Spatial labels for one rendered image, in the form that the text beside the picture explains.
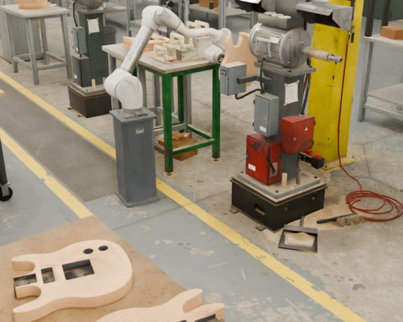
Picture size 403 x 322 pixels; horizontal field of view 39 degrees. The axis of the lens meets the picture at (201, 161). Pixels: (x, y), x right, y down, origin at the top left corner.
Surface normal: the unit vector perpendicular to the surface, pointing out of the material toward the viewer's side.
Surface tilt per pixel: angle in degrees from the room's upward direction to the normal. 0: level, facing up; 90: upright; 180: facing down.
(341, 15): 90
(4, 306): 0
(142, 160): 90
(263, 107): 90
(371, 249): 0
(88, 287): 0
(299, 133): 90
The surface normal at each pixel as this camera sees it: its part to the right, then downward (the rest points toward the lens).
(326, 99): -0.81, 0.24
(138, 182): 0.47, 0.37
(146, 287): 0.00, -0.91
